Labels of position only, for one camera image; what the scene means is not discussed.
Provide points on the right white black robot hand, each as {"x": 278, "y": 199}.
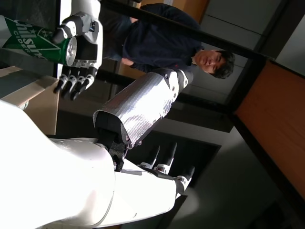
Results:
{"x": 59, "y": 179}

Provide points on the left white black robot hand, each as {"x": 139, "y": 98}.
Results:
{"x": 91, "y": 47}

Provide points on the green Chilsung cider can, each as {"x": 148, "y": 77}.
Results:
{"x": 24, "y": 105}
{"x": 28, "y": 40}

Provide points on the cardboard box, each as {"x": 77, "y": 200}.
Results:
{"x": 40, "y": 100}

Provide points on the person in dark sweater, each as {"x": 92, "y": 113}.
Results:
{"x": 162, "y": 45}

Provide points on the orange wooden wall panel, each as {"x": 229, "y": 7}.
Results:
{"x": 276, "y": 124}

